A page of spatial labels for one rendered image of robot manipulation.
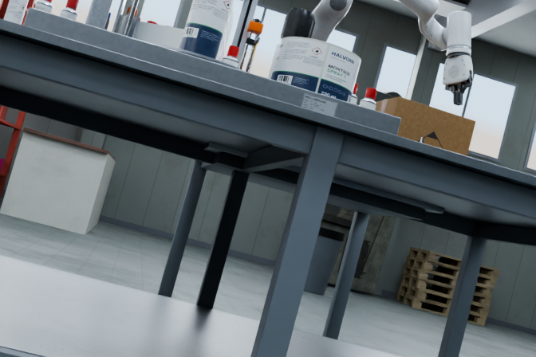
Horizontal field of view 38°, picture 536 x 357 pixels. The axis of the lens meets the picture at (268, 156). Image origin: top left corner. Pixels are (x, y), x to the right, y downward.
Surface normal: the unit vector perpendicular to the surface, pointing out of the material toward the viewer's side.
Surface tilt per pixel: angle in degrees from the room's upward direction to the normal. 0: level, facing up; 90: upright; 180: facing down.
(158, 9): 90
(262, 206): 90
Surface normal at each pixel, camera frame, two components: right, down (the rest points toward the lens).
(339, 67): 0.44, 0.04
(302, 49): -0.38, -0.18
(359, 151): 0.15, -0.04
